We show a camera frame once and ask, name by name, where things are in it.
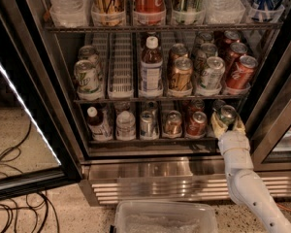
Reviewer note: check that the silver can bottom shelf front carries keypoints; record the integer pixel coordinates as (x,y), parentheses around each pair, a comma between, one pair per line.
(146,123)

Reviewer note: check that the green can bottom shelf rear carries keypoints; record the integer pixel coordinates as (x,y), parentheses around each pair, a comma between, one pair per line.
(217,104)

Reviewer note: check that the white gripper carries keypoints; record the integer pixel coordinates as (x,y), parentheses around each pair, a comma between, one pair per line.
(233,141)

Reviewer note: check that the gold can shelf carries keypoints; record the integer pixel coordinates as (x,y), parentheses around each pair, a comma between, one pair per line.
(172,125)
(108,12)

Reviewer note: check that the silver can shelf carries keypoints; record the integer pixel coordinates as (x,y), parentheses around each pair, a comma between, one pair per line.
(151,106)
(146,123)

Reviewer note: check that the gold can bottom shelf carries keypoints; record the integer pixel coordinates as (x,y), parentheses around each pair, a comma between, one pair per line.
(172,125)

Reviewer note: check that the water bottle top shelf right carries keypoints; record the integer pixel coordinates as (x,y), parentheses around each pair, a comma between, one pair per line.
(224,11)

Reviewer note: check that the water bottle bottom shelf front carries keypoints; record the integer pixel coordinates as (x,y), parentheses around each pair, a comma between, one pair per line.
(125,126)

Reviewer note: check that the red can middle rear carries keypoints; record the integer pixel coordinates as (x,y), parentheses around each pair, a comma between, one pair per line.
(228,37)

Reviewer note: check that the red can middle front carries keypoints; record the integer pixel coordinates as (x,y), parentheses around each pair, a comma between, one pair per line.
(242,72)

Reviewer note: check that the gold can top shelf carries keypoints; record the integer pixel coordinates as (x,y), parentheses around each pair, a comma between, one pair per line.
(108,12)

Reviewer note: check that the gold can middle front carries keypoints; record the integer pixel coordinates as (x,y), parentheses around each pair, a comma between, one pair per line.
(180,77)

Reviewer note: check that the water bottle bottom shelf rear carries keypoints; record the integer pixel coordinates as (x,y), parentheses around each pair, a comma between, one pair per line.
(121,106)

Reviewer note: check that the silver can bottom shelf rear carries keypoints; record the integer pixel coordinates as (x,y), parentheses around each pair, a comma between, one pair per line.
(151,106)

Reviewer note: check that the brown tea bottle middle shelf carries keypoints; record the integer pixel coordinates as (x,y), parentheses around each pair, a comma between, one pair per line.
(151,65)

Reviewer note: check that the red can bottom shelf front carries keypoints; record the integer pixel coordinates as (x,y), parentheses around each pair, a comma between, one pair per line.
(197,124)

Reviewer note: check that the empty white shelf tray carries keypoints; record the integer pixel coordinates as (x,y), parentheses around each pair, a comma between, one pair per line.
(120,77)

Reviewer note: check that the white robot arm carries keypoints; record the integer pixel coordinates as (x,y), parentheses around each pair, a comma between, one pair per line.
(245,187)

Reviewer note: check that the right fridge door frame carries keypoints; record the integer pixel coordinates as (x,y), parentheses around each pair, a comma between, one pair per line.
(269,124)

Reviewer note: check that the stainless fridge base grille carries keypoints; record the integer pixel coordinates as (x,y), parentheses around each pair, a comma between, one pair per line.
(187,178)

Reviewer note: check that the clear plastic bin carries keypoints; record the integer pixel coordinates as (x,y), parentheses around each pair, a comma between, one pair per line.
(155,216)

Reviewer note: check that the brown drink bottle bottom shelf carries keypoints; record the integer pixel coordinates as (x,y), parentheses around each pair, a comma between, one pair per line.
(99,124)

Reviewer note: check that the open glass fridge door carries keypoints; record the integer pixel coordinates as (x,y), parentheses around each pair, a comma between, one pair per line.
(36,153)

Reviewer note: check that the gold can middle rear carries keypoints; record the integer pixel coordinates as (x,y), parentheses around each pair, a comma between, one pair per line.
(177,50)

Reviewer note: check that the green can bottom shelf front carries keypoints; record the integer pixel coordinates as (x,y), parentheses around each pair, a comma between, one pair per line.
(227,114)

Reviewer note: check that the water bottle shelf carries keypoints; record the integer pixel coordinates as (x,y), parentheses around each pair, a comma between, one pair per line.
(68,13)
(224,11)
(121,106)
(125,126)

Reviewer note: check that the red can bottom shelf rear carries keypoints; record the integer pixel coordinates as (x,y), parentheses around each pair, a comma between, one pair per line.
(197,105)

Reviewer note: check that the water bottle top shelf left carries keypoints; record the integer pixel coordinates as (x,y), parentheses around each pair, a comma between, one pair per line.
(68,13)

